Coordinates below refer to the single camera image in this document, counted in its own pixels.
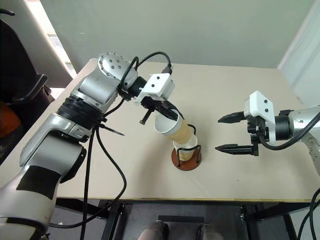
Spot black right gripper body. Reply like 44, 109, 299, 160
246, 116, 270, 157

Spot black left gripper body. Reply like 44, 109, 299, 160
139, 96, 175, 113

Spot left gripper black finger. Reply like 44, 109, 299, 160
139, 107, 155, 125
161, 105, 181, 121

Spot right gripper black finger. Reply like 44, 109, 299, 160
215, 143, 253, 155
217, 111, 247, 124

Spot brown ribbed paper cup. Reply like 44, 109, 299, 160
153, 113, 195, 145

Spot white paper cup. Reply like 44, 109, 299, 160
172, 134, 199, 162

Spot black zip tie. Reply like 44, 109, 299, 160
96, 117, 126, 137

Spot dark rounded shape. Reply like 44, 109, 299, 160
196, 224, 223, 240
141, 219, 170, 240

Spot orange object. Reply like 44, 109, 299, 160
0, 102, 23, 139

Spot beige leaning board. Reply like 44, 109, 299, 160
9, 0, 76, 90

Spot black chair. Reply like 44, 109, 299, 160
0, 8, 56, 156

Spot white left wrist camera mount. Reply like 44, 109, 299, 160
136, 73, 176, 106

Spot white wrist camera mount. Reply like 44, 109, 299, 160
243, 90, 277, 147
136, 73, 176, 106

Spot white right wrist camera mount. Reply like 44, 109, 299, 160
243, 90, 277, 147

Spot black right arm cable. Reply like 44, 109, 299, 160
258, 113, 320, 151

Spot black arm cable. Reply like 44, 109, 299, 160
258, 113, 320, 151
48, 51, 174, 229

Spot wire cup holder wooden base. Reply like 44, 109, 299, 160
171, 123, 203, 172

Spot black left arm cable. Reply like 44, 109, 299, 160
48, 51, 174, 229

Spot black metal table frame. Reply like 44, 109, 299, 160
53, 198, 316, 240

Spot thin black hanging cable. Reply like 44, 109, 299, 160
79, 129, 97, 240

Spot black cable below table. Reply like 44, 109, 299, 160
296, 187, 320, 240

